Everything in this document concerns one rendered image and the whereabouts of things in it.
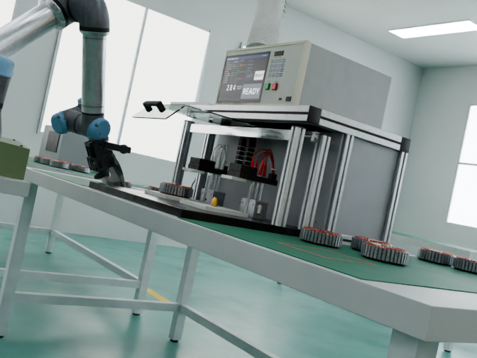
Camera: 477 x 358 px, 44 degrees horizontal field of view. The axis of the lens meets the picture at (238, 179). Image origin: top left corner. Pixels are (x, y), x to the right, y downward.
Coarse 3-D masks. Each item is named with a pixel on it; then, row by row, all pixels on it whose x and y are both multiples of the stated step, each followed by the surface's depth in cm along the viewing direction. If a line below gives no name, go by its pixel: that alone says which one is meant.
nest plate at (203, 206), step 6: (186, 204) 174; (192, 204) 171; (198, 204) 168; (204, 204) 176; (210, 210) 166; (216, 210) 167; (222, 210) 168; (228, 210) 169; (234, 210) 176; (240, 216) 172; (246, 216) 173
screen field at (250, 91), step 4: (244, 84) 197; (248, 84) 195; (252, 84) 193; (256, 84) 192; (260, 84) 190; (244, 88) 197; (248, 88) 195; (252, 88) 193; (256, 88) 191; (260, 88) 189; (244, 92) 196; (248, 92) 194; (252, 92) 193; (256, 92) 191; (244, 96) 196; (248, 96) 194; (252, 96) 192; (256, 96) 190
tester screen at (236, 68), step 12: (228, 60) 208; (240, 60) 202; (252, 60) 196; (264, 60) 190; (228, 72) 207; (240, 72) 201; (264, 72) 189; (228, 84) 205; (240, 84) 199; (240, 96) 198
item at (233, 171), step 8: (232, 168) 179; (240, 168) 176; (248, 168) 177; (256, 168) 179; (224, 176) 178; (232, 176) 174; (240, 176) 175; (248, 176) 177; (256, 176) 179; (264, 176) 182; (264, 184) 182; (272, 184) 182; (256, 192) 183
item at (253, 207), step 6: (246, 198) 183; (252, 204) 180; (258, 204) 180; (264, 204) 181; (240, 210) 185; (252, 210) 180; (264, 210) 181; (252, 216) 179; (258, 216) 180; (264, 216) 182
